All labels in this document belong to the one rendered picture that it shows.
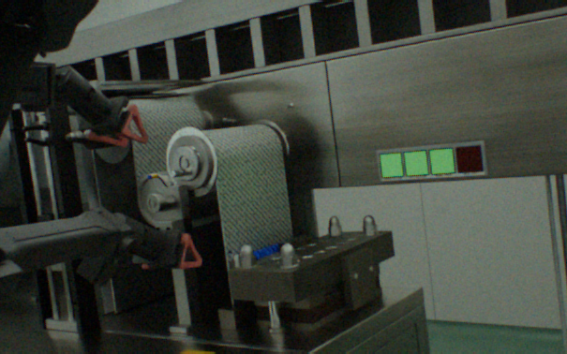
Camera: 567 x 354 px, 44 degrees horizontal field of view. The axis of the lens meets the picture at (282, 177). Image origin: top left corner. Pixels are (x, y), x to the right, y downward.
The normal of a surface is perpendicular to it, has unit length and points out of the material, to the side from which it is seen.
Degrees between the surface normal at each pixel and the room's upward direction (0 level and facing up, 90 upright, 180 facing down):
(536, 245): 90
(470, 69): 90
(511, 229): 90
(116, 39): 90
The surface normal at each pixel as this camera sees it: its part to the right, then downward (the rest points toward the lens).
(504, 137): -0.59, 0.13
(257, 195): 0.80, -0.06
